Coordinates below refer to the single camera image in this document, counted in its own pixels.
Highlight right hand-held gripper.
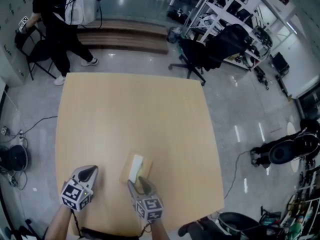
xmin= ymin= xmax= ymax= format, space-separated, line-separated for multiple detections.
xmin=127 ymin=175 xmax=165 ymax=222

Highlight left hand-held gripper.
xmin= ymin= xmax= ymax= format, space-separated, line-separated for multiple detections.
xmin=59 ymin=165 xmax=99 ymax=212

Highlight white tissue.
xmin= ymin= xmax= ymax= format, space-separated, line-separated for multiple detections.
xmin=128 ymin=153 xmax=146 ymax=184

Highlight person's right forearm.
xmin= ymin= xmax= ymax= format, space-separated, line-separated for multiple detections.
xmin=149 ymin=218 xmax=171 ymax=240

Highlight person's left forearm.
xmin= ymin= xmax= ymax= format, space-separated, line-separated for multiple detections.
xmin=44 ymin=205 xmax=75 ymax=240

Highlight tan tissue box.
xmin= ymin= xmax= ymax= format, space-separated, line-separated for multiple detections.
xmin=119 ymin=150 xmax=154 ymax=185

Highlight person's leg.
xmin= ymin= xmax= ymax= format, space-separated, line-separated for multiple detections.
xmin=177 ymin=216 xmax=222 ymax=238

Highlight black backpack pod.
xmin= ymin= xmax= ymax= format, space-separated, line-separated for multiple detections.
xmin=0 ymin=144 xmax=32 ymax=173
xmin=218 ymin=210 xmax=263 ymax=240

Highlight teal black vacuum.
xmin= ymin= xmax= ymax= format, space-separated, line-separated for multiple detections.
xmin=259 ymin=205 xmax=283 ymax=227

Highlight black folding chair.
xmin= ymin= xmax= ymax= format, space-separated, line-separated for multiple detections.
xmin=14 ymin=25 xmax=58 ymax=81

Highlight wooden steps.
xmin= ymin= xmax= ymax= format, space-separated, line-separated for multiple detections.
xmin=76 ymin=17 xmax=170 ymax=55

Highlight black office chair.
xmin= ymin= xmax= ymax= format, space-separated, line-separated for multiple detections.
xmin=168 ymin=23 xmax=254 ymax=87

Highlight grey lockers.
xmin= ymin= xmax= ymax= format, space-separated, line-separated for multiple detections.
xmin=0 ymin=0 xmax=35 ymax=88

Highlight black gear pile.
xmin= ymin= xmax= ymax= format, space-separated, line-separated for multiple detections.
xmin=253 ymin=65 xmax=270 ymax=91

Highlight cluttered storage rack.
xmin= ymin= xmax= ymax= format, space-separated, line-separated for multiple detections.
xmin=284 ymin=166 xmax=320 ymax=240

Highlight white backpack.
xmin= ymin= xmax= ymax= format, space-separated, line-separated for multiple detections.
xmin=64 ymin=0 xmax=103 ymax=26

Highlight black equipment case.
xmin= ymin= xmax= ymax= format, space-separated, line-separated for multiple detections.
xmin=271 ymin=51 xmax=291 ymax=75

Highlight white metal shelf rack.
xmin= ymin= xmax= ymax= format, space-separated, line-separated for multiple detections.
xmin=184 ymin=0 xmax=277 ymax=72

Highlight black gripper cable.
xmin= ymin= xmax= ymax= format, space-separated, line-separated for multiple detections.
xmin=70 ymin=208 xmax=85 ymax=238

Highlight black floor cable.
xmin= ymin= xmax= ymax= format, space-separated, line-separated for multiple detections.
xmin=22 ymin=115 xmax=59 ymax=136
xmin=223 ymin=150 xmax=254 ymax=200

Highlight wire mesh bin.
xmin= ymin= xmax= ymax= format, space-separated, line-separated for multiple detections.
xmin=166 ymin=26 xmax=183 ymax=44

